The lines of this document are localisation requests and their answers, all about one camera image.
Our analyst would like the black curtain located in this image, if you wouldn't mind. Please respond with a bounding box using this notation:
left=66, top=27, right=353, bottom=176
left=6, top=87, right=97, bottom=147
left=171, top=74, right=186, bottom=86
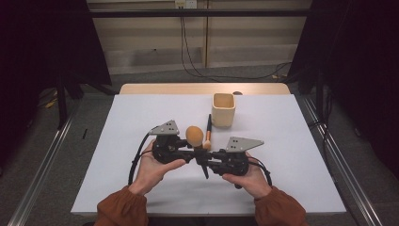
left=286, top=0, right=399, bottom=182
left=0, top=0, right=113, bottom=169

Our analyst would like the large makeup brush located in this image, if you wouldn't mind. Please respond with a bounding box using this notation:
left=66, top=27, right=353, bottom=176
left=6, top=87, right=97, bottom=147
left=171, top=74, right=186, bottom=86
left=185, top=125, right=210, bottom=180

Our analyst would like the small makeup brush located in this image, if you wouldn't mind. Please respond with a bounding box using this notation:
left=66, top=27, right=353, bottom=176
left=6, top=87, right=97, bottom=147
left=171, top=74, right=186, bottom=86
left=202, top=113, right=213, bottom=151

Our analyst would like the person's right hand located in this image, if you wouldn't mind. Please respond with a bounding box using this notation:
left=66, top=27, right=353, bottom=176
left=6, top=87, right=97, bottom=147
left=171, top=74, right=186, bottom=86
left=222, top=153, right=272, bottom=200

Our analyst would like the wooden table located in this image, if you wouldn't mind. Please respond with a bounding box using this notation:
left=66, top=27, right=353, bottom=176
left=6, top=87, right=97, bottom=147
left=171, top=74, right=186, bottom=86
left=119, top=83, right=291, bottom=96

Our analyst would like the hand-held gripper cable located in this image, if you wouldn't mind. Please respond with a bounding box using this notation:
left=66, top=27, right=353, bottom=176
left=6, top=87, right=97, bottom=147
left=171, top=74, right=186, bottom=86
left=247, top=155, right=273, bottom=187
left=127, top=131, right=158, bottom=186

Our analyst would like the aluminium floor rail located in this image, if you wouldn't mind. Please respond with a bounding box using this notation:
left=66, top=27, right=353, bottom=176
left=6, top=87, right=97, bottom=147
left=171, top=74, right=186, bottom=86
left=8, top=100, right=82, bottom=226
left=300, top=95, right=384, bottom=226

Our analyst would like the left hand-held gripper cable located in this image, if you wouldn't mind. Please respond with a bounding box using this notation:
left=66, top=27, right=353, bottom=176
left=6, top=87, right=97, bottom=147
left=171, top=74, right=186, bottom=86
left=127, top=131, right=158, bottom=186

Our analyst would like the white wall socket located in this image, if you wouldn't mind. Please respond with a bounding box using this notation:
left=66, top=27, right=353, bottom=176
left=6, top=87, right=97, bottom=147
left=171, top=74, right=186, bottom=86
left=174, top=0, right=198, bottom=9

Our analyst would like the black horizontal bar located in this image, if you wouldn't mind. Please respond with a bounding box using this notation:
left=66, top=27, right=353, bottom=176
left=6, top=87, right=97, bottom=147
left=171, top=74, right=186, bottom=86
left=88, top=8, right=310, bottom=19

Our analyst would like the cream square cup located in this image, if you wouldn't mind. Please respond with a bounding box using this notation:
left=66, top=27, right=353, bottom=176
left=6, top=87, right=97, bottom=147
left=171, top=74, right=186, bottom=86
left=211, top=92, right=236, bottom=128

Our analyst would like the person's left hand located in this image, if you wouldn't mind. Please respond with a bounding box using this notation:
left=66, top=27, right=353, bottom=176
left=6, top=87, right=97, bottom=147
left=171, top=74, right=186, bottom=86
left=128, top=140, right=186, bottom=196

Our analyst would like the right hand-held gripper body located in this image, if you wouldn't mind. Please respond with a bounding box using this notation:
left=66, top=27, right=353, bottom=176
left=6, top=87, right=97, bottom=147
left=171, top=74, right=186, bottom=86
left=215, top=137, right=264, bottom=177

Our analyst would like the black floor cable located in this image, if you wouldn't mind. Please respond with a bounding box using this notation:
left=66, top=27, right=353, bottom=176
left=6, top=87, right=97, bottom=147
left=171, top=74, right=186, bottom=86
left=308, top=90, right=334, bottom=153

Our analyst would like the white table mat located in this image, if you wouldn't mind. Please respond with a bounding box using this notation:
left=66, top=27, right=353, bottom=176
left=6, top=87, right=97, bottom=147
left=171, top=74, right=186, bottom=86
left=71, top=93, right=347, bottom=217

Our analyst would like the right hand-held gripper cable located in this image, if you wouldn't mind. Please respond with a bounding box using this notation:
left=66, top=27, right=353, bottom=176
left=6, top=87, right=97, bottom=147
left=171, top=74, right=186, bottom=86
left=247, top=155, right=273, bottom=187

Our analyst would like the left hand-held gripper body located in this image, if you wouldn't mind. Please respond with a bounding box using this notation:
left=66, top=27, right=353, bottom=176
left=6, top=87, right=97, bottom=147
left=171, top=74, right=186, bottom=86
left=149, top=120, right=189, bottom=164

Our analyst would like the black metal stand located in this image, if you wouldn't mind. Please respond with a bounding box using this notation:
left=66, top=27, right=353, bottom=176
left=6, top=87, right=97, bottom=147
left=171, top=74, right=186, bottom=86
left=56, top=71, right=118, bottom=130

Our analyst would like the black wall cable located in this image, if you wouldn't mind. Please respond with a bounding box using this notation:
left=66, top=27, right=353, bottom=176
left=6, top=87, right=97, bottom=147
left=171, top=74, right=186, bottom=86
left=180, top=16, right=294, bottom=81

